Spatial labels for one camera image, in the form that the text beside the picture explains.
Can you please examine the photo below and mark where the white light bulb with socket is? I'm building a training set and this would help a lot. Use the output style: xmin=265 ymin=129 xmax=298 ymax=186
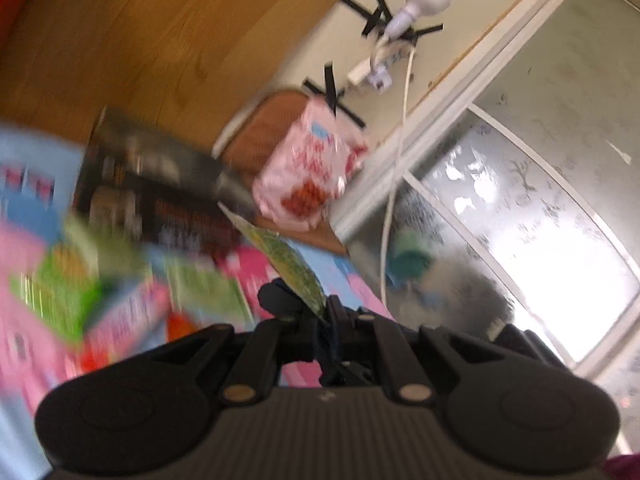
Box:
xmin=382 ymin=0 xmax=458 ymax=42

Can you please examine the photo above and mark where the bright green snack packet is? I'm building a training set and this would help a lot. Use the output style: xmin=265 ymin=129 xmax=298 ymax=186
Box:
xmin=8 ymin=213 xmax=151 ymax=346

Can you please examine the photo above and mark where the black sheep print tin box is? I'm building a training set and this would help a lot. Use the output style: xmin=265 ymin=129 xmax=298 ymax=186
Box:
xmin=73 ymin=107 xmax=258 ymax=257

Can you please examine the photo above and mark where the Peppa Pig blue bedsheet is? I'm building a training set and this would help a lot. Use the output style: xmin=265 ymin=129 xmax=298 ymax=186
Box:
xmin=1 ymin=123 xmax=390 ymax=479

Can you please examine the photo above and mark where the white power adapter plug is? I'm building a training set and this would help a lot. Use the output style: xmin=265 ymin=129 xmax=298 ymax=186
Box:
xmin=347 ymin=41 xmax=411 ymax=93

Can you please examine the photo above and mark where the red spicy snack packet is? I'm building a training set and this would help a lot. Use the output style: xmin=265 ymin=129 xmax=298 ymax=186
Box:
xmin=165 ymin=311 xmax=203 ymax=342

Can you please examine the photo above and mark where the wooden headboard panel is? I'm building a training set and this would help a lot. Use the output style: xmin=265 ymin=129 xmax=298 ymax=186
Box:
xmin=1 ymin=0 xmax=337 ymax=148

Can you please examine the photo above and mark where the brown seat cushion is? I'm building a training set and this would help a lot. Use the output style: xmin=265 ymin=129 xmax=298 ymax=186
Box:
xmin=217 ymin=90 xmax=348 ymax=256

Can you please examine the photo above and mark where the white power cable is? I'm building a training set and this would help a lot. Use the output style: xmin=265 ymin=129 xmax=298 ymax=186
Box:
xmin=377 ymin=44 xmax=419 ymax=309

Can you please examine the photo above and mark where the pink twisted dough snack bag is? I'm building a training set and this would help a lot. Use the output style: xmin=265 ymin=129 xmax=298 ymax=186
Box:
xmin=252 ymin=98 xmax=369 ymax=232

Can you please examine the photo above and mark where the light green snack packet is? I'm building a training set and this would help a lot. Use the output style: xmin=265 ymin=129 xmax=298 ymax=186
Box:
xmin=217 ymin=202 xmax=326 ymax=318

